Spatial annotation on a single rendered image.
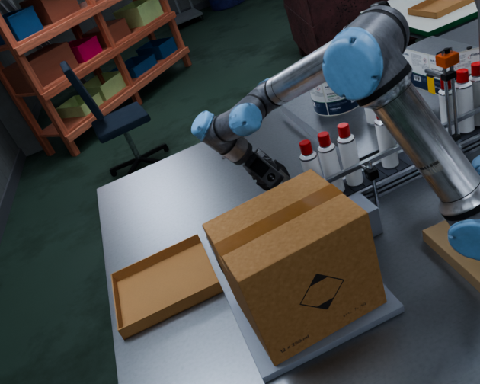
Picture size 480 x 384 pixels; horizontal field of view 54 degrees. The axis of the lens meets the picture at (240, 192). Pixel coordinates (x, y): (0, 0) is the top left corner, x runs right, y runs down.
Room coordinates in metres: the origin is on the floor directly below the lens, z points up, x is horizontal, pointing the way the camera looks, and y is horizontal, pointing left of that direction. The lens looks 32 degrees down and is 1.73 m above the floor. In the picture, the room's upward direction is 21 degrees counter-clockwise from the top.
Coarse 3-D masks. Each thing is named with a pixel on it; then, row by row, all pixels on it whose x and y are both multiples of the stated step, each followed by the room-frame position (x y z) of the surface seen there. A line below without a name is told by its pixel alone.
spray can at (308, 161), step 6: (300, 144) 1.18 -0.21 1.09; (306, 144) 1.17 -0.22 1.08; (306, 150) 1.16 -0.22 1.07; (312, 150) 1.17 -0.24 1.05; (300, 156) 1.18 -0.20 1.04; (306, 156) 1.17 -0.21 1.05; (312, 156) 1.16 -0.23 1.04; (306, 162) 1.16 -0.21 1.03; (312, 162) 1.16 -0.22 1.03; (318, 162) 1.17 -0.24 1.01; (306, 168) 1.16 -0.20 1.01; (312, 168) 1.16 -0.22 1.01; (318, 168) 1.16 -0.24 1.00; (318, 174) 1.16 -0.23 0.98
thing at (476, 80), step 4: (472, 64) 1.26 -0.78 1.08; (476, 64) 1.25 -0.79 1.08; (472, 68) 1.25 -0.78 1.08; (476, 68) 1.24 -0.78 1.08; (472, 72) 1.25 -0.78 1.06; (476, 72) 1.24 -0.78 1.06; (472, 76) 1.25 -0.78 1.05; (476, 76) 1.24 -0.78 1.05; (472, 80) 1.24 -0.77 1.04; (476, 80) 1.23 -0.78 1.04; (472, 84) 1.24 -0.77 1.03; (476, 84) 1.23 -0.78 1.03; (472, 88) 1.24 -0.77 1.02; (476, 88) 1.23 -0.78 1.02; (476, 92) 1.23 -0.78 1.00; (476, 96) 1.23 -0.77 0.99; (476, 100) 1.23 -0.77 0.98; (476, 104) 1.24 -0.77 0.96; (476, 116) 1.24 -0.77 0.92; (476, 120) 1.24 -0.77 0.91; (476, 124) 1.24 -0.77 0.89
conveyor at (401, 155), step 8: (464, 136) 1.22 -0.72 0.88; (400, 152) 1.26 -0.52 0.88; (400, 160) 1.22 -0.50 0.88; (408, 160) 1.20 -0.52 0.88; (400, 168) 1.18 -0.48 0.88; (384, 176) 1.17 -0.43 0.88; (344, 184) 1.21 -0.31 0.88; (368, 184) 1.16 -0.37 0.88; (344, 192) 1.17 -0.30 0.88; (352, 192) 1.15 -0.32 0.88
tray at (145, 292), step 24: (192, 240) 1.25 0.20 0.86; (144, 264) 1.23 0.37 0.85; (168, 264) 1.21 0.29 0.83; (192, 264) 1.16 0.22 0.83; (120, 288) 1.18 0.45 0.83; (144, 288) 1.14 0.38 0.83; (168, 288) 1.10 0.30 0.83; (192, 288) 1.06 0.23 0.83; (216, 288) 1.00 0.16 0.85; (120, 312) 1.07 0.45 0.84; (144, 312) 1.04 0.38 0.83; (168, 312) 0.98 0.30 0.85
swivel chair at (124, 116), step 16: (64, 64) 3.91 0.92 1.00; (80, 96) 3.70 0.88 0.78; (96, 112) 3.69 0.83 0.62; (112, 112) 3.98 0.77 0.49; (128, 112) 3.83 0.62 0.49; (144, 112) 3.68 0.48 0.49; (96, 128) 3.74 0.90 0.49; (112, 128) 3.60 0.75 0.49; (128, 128) 3.58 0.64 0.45; (144, 160) 3.71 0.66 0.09; (160, 160) 3.62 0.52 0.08
